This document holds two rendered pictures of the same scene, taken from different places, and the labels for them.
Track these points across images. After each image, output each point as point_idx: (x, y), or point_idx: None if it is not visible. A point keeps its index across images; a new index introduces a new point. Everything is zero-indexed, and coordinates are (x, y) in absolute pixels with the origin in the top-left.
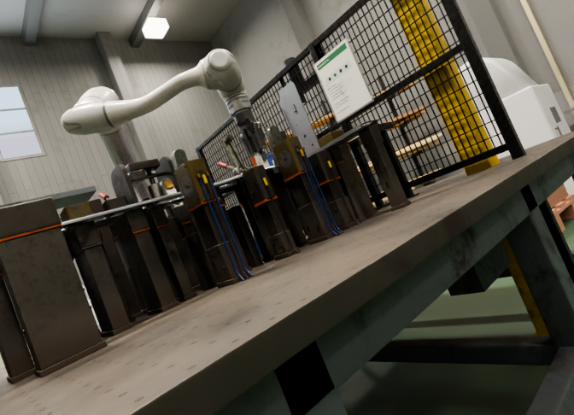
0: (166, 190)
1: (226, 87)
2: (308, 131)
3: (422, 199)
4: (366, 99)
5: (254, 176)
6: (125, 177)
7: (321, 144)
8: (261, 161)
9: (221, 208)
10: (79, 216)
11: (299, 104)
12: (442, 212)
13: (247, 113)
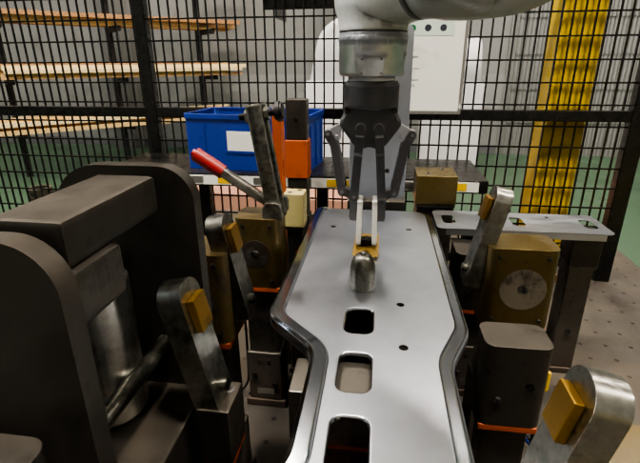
0: (196, 342)
1: (452, 17)
2: (393, 142)
3: (577, 354)
4: (447, 104)
5: (541, 371)
6: (70, 338)
7: (423, 188)
8: (376, 225)
9: None
10: None
11: (402, 81)
12: None
13: (398, 91)
